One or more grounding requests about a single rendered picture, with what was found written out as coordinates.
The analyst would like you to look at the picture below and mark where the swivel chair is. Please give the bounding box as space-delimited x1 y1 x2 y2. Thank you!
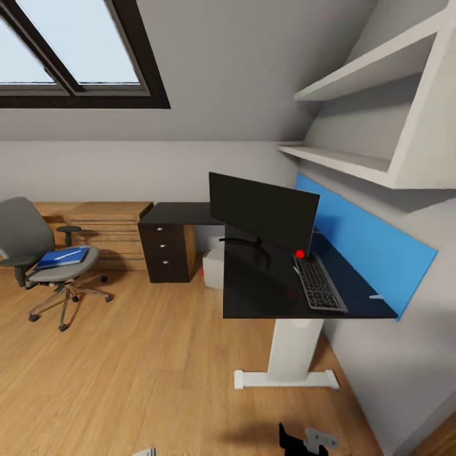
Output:
0 196 111 331

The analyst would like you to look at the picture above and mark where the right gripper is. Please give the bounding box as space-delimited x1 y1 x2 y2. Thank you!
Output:
279 423 329 456

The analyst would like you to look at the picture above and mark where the keyboard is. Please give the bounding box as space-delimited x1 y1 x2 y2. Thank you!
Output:
292 252 348 313

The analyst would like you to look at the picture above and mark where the folder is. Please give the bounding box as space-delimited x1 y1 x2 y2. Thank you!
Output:
35 247 87 269

